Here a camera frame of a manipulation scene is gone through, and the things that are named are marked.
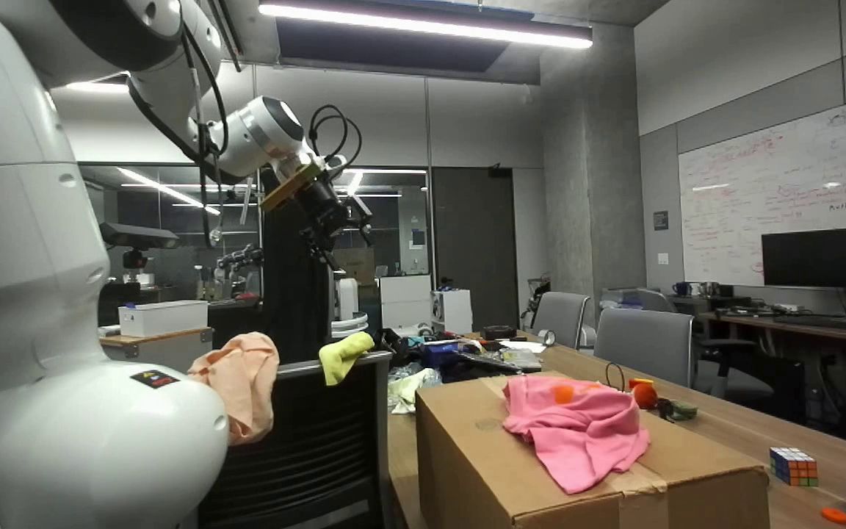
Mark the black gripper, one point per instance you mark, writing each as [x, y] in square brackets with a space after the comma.
[336, 224]

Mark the yellow-green towel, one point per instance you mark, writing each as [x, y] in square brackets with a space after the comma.
[339, 357]

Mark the peach t-shirt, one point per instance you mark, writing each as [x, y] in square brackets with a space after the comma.
[241, 373]

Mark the pink t-shirt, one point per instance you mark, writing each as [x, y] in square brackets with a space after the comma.
[577, 430]

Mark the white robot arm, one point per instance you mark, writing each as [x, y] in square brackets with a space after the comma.
[88, 440]

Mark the brown cardboard box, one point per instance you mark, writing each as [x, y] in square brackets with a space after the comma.
[478, 477]

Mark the grey office chair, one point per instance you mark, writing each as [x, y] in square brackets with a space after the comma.
[321, 464]

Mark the grey chair at table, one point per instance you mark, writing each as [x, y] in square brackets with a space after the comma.
[650, 342]

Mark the orange ball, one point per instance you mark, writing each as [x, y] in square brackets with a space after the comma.
[643, 395]

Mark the rubiks cube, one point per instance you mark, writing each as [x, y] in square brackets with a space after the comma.
[794, 464]

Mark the black monitor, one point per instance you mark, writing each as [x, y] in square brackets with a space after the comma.
[805, 255]

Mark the wooden table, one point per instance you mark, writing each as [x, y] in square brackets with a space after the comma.
[738, 427]

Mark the orange lid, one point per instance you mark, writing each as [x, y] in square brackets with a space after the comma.
[832, 512]

